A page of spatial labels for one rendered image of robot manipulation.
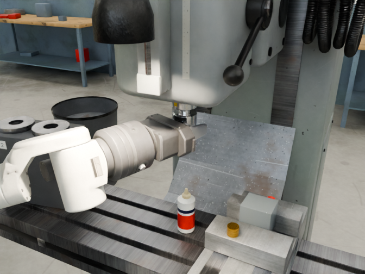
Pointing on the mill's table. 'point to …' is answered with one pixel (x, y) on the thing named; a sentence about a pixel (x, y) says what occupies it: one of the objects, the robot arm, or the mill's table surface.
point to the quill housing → (195, 52)
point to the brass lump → (232, 230)
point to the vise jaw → (250, 244)
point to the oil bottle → (186, 212)
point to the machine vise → (283, 219)
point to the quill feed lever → (255, 22)
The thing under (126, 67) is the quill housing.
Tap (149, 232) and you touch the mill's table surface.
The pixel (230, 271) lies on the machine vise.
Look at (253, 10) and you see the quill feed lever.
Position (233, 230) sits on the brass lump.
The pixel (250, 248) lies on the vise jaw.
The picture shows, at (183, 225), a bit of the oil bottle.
